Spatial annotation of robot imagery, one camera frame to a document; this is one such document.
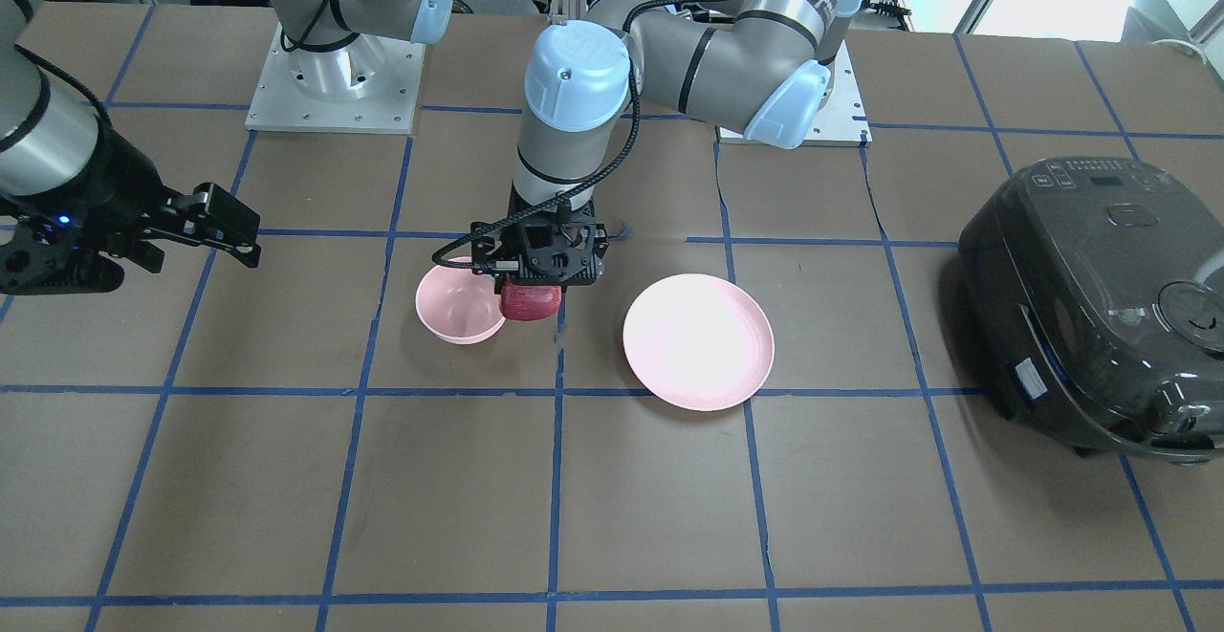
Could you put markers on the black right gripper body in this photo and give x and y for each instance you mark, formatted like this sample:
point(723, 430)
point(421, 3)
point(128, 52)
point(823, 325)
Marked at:
point(113, 190)

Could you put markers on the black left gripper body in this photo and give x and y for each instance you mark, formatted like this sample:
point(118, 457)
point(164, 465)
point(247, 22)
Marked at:
point(501, 271)

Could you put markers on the red apple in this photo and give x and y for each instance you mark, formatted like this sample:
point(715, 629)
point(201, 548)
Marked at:
point(529, 303)

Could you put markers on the pink bowl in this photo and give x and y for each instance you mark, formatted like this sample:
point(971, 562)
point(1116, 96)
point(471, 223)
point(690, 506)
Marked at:
point(458, 306)

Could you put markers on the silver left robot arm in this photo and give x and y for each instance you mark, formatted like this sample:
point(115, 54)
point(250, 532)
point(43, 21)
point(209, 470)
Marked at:
point(762, 69)

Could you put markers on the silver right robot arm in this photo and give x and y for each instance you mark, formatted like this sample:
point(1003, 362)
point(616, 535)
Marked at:
point(54, 129)

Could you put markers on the pink plate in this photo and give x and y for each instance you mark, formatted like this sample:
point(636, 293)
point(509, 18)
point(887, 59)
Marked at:
point(698, 342)

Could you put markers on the dark grey rice cooker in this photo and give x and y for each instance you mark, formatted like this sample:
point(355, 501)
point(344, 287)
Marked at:
point(1097, 282)

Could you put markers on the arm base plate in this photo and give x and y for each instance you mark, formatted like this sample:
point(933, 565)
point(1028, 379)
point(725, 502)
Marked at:
point(815, 106)
point(369, 87)

